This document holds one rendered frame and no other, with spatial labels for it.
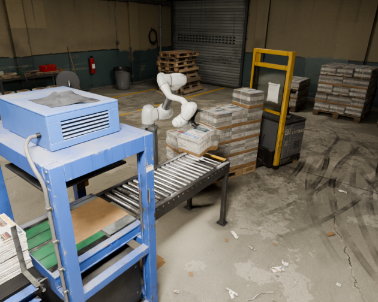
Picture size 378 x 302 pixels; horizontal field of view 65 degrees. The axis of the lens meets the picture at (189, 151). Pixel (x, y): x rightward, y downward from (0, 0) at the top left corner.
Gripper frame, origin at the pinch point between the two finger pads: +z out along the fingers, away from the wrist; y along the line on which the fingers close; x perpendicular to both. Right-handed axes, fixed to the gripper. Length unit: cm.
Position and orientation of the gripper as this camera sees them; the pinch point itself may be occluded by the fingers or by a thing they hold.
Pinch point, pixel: (200, 117)
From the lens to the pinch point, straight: 307.8
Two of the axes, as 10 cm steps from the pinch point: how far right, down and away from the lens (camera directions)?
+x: 7.8, 2.9, -5.5
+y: -0.9, 9.3, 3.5
